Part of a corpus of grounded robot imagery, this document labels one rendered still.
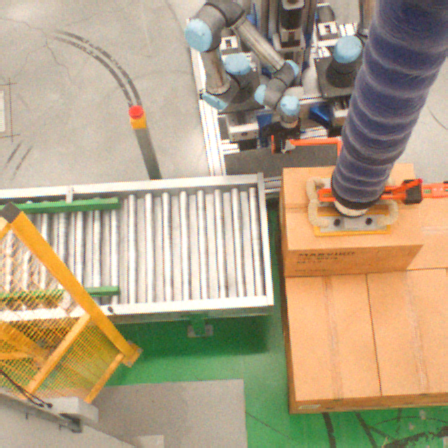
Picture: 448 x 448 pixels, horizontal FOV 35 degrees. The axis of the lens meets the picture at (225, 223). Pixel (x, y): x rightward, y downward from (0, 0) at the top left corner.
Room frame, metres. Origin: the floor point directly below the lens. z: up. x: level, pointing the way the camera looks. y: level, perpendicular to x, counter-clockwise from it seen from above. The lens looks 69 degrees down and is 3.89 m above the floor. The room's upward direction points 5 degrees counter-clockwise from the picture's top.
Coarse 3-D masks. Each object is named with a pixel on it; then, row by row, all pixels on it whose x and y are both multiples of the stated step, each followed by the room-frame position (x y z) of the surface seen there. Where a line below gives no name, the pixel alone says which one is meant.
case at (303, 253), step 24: (312, 168) 1.37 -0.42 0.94; (408, 168) 1.33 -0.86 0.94; (288, 192) 1.26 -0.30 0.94; (288, 216) 1.15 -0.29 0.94; (408, 216) 1.10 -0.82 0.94; (288, 240) 1.03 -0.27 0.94; (312, 240) 1.02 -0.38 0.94; (336, 240) 1.01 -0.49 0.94; (360, 240) 1.00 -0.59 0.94; (384, 240) 0.99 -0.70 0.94; (408, 240) 0.98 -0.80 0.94; (288, 264) 0.99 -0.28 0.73; (312, 264) 0.98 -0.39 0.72; (336, 264) 0.98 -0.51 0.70; (360, 264) 0.97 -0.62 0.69; (384, 264) 0.96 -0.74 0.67; (408, 264) 0.96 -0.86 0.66
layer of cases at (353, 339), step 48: (432, 240) 1.11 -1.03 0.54; (288, 288) 0.92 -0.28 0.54; (336, 288) 0.90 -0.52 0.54; (384, 288) 0.88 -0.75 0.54; (432, 288) 0.86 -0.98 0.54; (288, 336) 0.71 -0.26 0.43; (336, 336) 0.67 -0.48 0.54; (384, 336) 0.65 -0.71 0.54; (432, 336) 0.63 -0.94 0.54; (336, 384) 0.44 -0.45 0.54; (384, 384) 0.42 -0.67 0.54; (432, 384) 0.40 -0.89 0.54
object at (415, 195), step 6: (408, 180) 1.20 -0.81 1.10; (414, 186) 1.18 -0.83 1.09; (420, 186) 1.17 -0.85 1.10; (402, 192) 1.16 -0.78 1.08; (408, 192) 1.15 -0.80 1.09; (414, 192) 1.15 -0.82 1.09; (420, 192) 1.15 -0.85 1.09; (408, 198) 1.12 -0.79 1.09; (414, 198) 1.12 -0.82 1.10; (420, 198) 1.12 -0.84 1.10; (408, 204) 1.11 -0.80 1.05
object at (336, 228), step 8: (320, 216) 1.13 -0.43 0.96; (328, 216) 1.12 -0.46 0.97; (336, 216) 1.12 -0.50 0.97; (368, 216) 1.10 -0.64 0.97; (376, 216) 1.10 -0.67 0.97; (336, 224) 1.07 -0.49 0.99; (368, 224) 1.06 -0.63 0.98; (376, 224) 1.06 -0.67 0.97; (320, 232) 1.05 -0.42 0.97; (328, 232) 1.05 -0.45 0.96; (336, 232) 1.04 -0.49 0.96; (344, 232) 1.04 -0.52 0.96; (352, 232) 1.04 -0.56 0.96; (360, 232) 1.03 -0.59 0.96; (368, 232) 1.03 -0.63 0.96; (376, 232) 1.03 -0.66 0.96; (384, 232) 1.02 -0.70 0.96
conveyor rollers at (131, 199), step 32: (256, 192) 1.45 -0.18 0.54; (64, 224) 1.37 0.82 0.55; (96, 224) 1.35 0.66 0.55; (128, 224) 1.34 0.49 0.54; (256, 224) 1.27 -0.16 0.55; (64, 256) 1.20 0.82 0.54; (96, 256) 1.18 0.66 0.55; (128, 256) 1.17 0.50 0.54; (224, 256) 1.12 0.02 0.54; (256, 256) 1.10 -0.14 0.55; (128, 288) 1.00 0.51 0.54; (224, 288) 0.95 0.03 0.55; (256, 288) 0.94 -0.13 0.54
